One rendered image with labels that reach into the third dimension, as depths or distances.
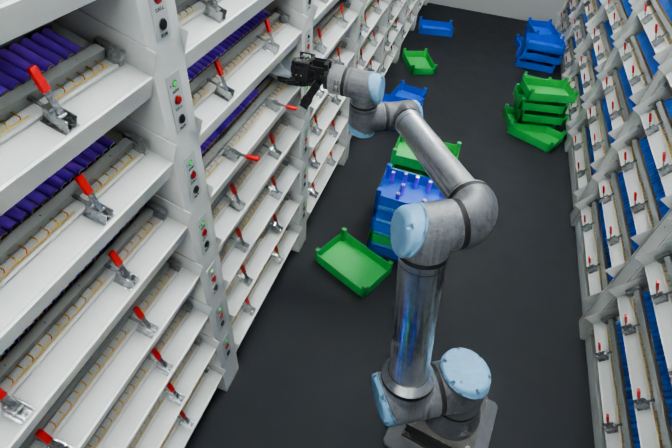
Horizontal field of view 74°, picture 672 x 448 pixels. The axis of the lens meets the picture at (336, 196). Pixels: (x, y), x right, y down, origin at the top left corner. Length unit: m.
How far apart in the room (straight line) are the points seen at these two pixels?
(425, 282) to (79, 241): 0.69
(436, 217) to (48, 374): 0.76
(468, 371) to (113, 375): 0.93
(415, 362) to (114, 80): 0.94
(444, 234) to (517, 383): 1.12
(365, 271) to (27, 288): 1.54
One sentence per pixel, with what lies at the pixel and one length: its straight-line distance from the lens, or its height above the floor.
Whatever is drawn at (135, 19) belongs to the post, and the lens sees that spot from 0.82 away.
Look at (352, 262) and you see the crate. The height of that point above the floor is 0.00.
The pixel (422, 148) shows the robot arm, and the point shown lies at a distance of 1.27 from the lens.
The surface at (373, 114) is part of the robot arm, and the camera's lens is 1.43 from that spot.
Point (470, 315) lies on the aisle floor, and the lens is 2.08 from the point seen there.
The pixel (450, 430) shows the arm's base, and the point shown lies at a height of 0.21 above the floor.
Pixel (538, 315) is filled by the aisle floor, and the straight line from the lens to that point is 2.21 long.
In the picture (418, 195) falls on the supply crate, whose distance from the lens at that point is 2.02.
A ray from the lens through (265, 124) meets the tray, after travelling 1.36.
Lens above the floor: 1.66
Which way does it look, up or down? 43 degrees down
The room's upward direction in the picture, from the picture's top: 5 degrees clockwise
